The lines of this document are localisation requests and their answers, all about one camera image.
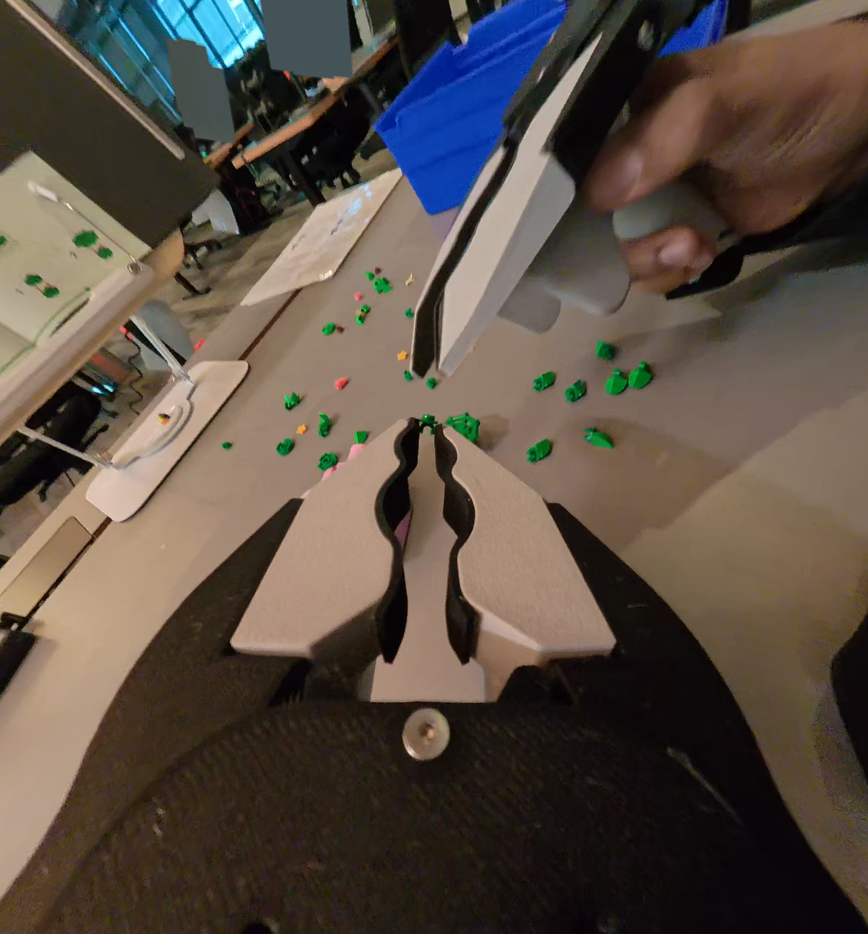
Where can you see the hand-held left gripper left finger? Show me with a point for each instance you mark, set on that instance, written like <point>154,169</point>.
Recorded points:
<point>317,576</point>

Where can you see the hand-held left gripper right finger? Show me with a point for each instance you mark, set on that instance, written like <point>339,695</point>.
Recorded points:
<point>528,576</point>

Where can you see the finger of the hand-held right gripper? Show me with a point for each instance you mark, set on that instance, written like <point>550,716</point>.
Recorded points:
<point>441,277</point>
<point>507,233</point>

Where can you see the person's right hand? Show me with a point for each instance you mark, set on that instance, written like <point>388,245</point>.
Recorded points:
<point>769,124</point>

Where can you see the white paper mat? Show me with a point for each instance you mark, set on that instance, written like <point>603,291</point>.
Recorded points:
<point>324,241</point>

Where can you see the pink toy block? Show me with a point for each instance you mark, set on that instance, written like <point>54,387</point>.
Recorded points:
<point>350,454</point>

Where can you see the blue plastic bin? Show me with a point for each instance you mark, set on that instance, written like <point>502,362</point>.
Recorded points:
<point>463,109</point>

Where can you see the scattered green toy pieces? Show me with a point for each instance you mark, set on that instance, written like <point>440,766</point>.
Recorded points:
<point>616,383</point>

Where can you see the wooden-top desk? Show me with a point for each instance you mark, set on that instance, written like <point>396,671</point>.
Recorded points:
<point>280,135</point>

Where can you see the black office chair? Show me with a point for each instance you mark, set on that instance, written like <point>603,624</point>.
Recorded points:
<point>47,445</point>

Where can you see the computer monitor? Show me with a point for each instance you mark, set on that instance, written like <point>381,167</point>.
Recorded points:
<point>76,131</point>

